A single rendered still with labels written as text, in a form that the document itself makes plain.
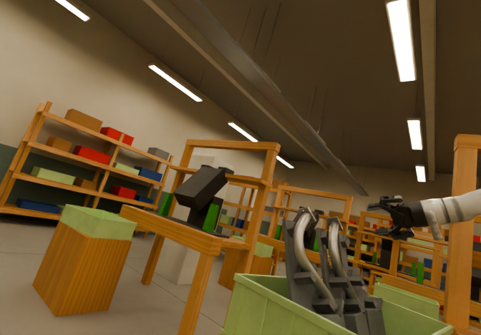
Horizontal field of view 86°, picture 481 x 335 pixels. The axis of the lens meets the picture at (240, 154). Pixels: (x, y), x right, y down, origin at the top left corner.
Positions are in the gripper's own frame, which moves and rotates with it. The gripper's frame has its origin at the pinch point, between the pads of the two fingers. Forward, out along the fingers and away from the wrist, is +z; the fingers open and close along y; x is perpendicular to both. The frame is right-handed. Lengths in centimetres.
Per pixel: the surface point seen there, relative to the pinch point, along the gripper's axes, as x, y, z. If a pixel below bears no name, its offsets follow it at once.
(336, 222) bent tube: -0.3, 0.6, 11.7
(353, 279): 2.7, -21.3, 12.7
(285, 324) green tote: 40.4, 3.2, 18.7
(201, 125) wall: -612, 27, 496
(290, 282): 27.7, 2.7, 21.1
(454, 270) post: -59, -77, -20
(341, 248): -5.5, -14.4, 15.2
